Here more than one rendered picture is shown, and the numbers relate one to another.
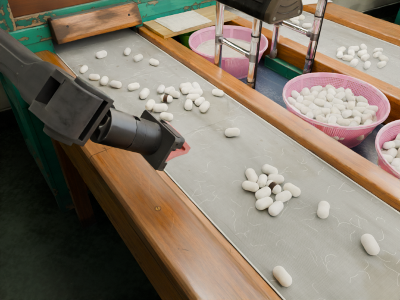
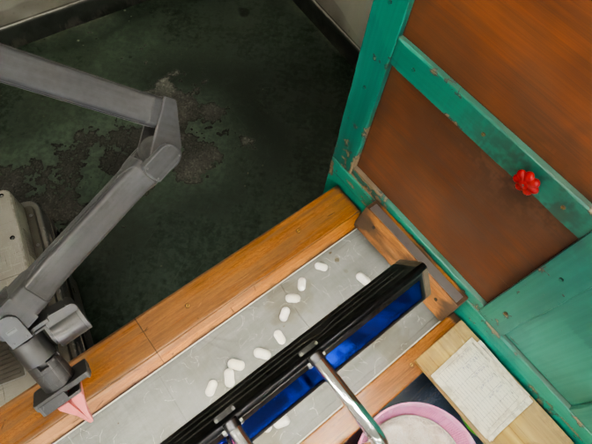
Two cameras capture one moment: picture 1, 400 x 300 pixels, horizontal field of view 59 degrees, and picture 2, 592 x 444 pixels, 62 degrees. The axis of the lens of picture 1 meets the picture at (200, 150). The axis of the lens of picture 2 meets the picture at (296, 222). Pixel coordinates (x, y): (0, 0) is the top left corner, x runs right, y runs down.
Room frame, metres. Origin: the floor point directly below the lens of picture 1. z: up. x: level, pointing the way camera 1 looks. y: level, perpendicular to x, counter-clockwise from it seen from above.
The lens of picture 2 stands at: (0.82, -0.07, 1.85)
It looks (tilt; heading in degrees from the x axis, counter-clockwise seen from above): 63 degrees down; 78
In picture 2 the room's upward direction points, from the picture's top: 10 degrees clockwise
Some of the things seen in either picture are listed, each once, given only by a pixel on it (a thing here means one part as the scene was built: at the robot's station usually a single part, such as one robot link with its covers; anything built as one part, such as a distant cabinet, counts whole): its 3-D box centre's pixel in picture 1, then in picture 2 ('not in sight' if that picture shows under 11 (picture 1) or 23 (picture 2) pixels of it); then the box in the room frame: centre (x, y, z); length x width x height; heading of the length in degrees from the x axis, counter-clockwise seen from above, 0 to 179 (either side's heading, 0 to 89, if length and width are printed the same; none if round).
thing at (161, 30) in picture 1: (191, 20); (492, 402); (1.33, 0.03, 0.77); 0.33 x 0.15 x 0.01; 126
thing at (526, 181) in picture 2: not in sight; (528, 181); (1.23, 0.29, 1.24); 0.04 x 0.02 x 0.04; 126
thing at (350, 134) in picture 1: (330, 112); not in sight; (0.79, -0.35, 0.72); 0.27 x 0.27 x 0.10
